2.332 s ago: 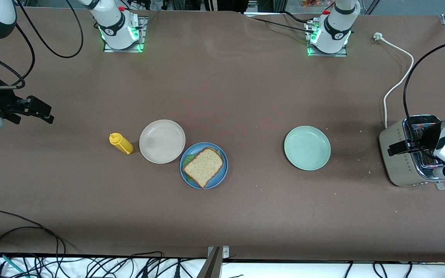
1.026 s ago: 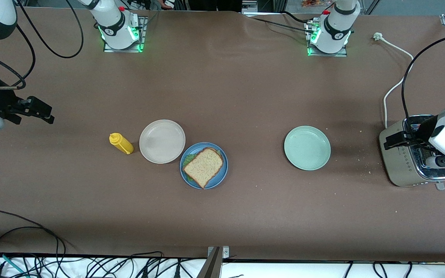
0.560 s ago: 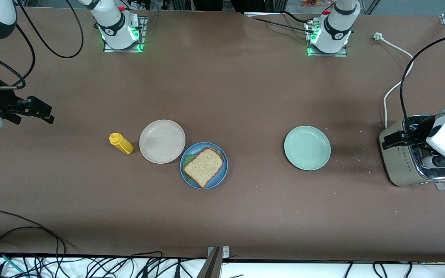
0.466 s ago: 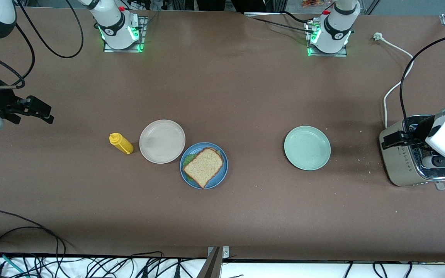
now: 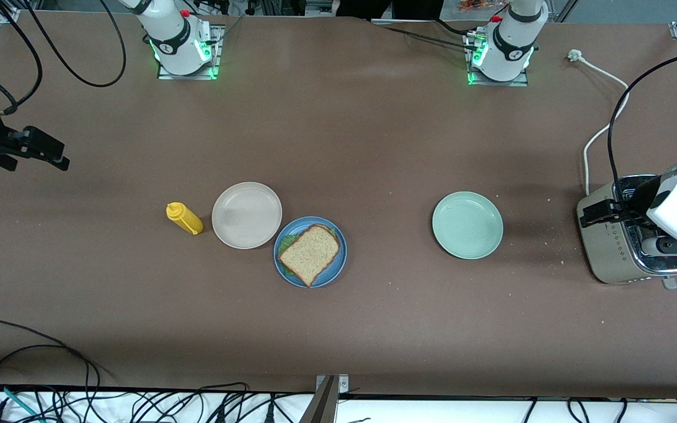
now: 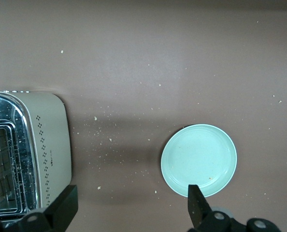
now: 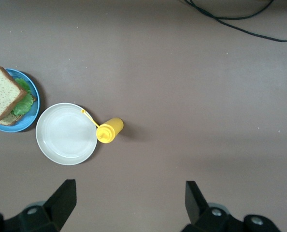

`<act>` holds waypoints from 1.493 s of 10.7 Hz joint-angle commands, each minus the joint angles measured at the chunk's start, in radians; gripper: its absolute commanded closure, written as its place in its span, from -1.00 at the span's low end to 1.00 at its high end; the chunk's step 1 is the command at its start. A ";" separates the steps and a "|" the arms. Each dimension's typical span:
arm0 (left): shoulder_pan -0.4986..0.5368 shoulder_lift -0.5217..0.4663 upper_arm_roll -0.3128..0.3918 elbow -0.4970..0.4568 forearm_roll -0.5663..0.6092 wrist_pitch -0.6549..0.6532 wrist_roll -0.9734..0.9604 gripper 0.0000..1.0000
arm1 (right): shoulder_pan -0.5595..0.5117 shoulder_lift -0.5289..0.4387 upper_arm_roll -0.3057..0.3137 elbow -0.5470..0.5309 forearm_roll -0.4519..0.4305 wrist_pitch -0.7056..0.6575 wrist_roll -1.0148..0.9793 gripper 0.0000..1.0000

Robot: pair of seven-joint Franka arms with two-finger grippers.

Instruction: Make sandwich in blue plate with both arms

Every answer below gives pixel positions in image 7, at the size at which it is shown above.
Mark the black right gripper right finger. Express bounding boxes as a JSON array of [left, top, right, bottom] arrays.
[[181, 180, 283, 232]]

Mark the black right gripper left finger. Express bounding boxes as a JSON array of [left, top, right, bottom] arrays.
[[0, 178, 77, 232]]

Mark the yellow squeeze bottle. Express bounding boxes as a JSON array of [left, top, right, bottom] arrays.
[[80, 109, 125, 145]]

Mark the square brown bread slice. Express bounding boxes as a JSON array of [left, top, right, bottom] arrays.
[[0, 95, 37, 127]]

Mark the green lettuce leaf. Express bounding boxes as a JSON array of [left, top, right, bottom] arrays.
[[12, 77, 36, 116]]

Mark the rounded brown bread slice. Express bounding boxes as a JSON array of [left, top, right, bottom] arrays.
[[0, 66, 28, 122]]

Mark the beige plate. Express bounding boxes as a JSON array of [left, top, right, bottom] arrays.
[[35, 102, 99, 166]]

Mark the blue plate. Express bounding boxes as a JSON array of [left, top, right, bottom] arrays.
[[0, 68, 41, 133]]

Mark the long black table cable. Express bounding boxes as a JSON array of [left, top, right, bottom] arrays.
[[182, 0, 287, 43]]

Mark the looped black table cable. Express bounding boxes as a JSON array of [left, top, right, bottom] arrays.
[[213, 0, 276, 20]]

